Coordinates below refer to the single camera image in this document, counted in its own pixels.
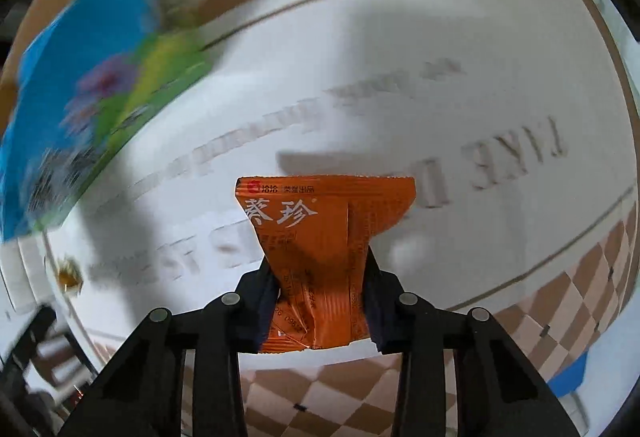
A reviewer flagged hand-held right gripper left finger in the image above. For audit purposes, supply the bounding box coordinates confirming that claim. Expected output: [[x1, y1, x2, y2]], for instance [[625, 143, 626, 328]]
[[59, 262, 281, 437]]

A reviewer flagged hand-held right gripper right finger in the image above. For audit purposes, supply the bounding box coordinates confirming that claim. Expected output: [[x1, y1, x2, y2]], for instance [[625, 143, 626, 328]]
[[361, 249, 583, 437]]

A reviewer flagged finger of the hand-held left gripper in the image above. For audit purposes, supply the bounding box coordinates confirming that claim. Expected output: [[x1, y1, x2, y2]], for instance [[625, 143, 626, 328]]
[[4, 305, 58, 369]]

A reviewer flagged orange snack packet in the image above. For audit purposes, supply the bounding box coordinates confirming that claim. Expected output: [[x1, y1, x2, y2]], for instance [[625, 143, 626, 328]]
[[235, 176, 417, 354]]

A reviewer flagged clear packet with brown egg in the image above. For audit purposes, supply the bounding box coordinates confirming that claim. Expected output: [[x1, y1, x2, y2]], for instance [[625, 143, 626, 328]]
[[56, 257, 85, 293]]

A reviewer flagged checkered printed tablecloth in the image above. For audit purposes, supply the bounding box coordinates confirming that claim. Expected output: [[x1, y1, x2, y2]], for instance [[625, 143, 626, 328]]
[[0, 0, 640, 437]]

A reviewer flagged blue plastic item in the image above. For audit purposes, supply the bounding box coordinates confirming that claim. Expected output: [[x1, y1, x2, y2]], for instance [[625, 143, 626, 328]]
[[549, 351, 589, 399]]

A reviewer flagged blue and green milk carton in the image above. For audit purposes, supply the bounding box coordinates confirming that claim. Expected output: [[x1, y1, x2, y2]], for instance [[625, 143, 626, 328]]
[[0, 0, 216, 242]]

